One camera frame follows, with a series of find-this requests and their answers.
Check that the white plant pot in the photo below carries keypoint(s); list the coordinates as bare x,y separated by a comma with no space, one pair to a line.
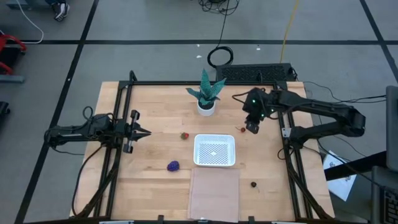
206,111

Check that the person's shoe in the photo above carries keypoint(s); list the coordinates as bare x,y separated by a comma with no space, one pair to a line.
61,11

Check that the red cherry with stem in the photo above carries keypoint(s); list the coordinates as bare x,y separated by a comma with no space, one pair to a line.
242,129

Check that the black aluminium table frame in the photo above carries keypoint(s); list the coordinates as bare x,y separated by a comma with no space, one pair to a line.
155,83

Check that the white perforated plastic basket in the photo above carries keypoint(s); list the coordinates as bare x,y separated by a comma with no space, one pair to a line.
214,152

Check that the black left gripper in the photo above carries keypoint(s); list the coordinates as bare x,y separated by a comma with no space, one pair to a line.
130,130

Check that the green snake plant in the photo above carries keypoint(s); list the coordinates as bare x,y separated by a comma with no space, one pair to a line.
206,90

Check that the small dark brown fruit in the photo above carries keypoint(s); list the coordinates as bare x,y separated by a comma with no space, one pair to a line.
253,184

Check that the black bar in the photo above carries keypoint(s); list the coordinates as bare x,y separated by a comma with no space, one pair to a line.
357,166

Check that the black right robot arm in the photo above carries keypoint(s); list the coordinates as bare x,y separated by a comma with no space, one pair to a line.
311,105

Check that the grey cabinet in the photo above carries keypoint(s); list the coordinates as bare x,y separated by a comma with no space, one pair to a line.
392,124

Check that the black perforated metal box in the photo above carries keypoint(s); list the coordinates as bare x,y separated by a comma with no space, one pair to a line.
255,73

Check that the red strawberry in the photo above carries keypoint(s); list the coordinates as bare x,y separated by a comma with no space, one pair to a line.
184,136

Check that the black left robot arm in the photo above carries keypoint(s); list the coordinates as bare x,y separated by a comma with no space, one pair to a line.
71,133

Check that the purple grape bunch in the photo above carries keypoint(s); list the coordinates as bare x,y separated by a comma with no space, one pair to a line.
173,166

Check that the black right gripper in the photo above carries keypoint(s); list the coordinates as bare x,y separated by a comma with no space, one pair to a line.
255,104

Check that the red metal cart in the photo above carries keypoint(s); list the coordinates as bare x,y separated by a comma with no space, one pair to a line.
12,38

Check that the white paper sheet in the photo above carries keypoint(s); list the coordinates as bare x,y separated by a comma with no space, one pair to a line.
340,183

